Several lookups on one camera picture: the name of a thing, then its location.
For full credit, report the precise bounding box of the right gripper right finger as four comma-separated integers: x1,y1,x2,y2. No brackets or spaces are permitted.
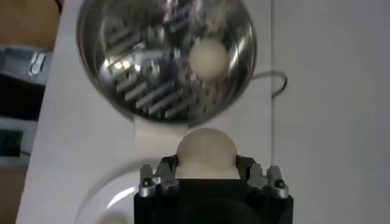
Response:
236,155,289,199

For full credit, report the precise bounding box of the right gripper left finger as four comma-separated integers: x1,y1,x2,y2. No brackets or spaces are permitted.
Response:
138,155,180,198

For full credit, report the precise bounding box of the steel steamer basket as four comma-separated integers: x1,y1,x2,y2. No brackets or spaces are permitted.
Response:
76,0,258,147

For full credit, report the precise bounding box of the white round plate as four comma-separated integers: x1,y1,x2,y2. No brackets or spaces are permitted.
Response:
74,158,144,224

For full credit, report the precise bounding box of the black cooker power cord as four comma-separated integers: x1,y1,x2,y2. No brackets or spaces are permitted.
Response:
251,70,288,99

